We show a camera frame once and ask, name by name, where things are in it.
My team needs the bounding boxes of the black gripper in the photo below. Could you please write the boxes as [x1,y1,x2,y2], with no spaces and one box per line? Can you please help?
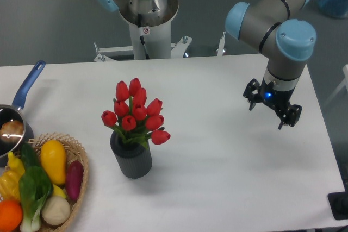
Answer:
[243,78,302,129]

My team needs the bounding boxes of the red tulip bouquet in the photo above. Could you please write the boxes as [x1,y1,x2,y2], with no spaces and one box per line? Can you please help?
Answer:
[101,78,171,149]

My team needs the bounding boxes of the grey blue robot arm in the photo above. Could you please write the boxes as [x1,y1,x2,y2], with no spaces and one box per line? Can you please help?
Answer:
[98,0,316,126]

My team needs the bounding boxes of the dark grey ribbed vase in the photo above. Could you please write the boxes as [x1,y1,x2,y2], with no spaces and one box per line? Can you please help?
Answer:
[110,132,152,179]

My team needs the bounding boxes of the black device at edge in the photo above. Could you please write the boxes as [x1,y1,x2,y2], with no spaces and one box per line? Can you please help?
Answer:
[327,191,347,220]

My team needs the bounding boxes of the woven wicker basket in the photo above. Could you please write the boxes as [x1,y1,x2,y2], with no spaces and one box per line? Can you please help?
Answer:
[0,132,90,232]

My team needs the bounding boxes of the purple eggplant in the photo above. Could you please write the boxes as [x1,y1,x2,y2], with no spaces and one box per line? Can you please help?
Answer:
[65,160,84,201]

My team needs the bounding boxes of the yellow squash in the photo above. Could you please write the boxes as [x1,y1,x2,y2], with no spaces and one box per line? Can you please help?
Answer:
[40,140,66,186]

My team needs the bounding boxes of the beige garlic bulb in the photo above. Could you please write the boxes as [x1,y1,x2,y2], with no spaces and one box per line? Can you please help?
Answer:
[41,196,71,225]

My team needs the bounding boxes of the green bok choy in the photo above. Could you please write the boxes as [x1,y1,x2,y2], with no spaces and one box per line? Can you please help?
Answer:
[19,143,53,231]

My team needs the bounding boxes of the yellow bell pepper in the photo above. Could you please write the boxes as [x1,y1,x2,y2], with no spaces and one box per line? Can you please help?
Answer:
[1,170,21,202]

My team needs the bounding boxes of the orange fruit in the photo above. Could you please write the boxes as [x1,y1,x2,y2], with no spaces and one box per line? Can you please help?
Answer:
[1,200,23,231]

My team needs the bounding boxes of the white furniture frame right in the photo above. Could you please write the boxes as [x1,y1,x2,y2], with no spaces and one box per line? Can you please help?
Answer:
[325,64,348,106]

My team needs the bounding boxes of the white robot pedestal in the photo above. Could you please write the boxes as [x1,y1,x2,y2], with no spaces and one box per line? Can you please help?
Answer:
[93,0,228,63]

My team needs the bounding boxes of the blue handled saucepan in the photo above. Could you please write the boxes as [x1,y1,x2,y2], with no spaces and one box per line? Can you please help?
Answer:
[1,60,46,167]

